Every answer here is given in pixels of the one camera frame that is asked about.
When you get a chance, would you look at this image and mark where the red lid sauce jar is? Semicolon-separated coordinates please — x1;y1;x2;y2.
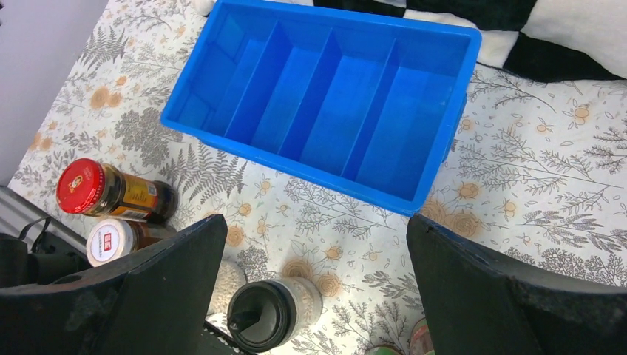
55;158;178;225

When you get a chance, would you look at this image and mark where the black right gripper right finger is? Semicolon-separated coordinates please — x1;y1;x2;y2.
406;214;626;354

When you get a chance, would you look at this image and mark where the blue plastic divided bin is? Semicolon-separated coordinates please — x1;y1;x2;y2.
160;1;481;216

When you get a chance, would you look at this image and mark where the black cap shaker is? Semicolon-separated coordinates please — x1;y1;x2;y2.
207;260;247;316
227;277;323;353

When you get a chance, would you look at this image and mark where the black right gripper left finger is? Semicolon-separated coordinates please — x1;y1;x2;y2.
0;214;228;355

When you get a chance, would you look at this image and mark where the white lid sauce jar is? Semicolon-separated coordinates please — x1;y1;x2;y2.
86;218;176;267

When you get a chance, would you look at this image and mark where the black cap shaker right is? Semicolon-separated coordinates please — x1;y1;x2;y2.
227;277;323;353

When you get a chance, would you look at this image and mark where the black cap shaker left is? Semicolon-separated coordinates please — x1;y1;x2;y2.
207;260;247;316

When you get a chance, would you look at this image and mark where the black white checkered pillow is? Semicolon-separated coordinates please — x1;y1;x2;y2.
193;0;627;84

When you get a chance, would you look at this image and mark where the yellow cap sauce bottle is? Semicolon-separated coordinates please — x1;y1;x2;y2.
409;317;435;355
364;345;401;355

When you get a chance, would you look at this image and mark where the floral pattern table mat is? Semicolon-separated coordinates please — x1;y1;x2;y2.
9;1;626;354

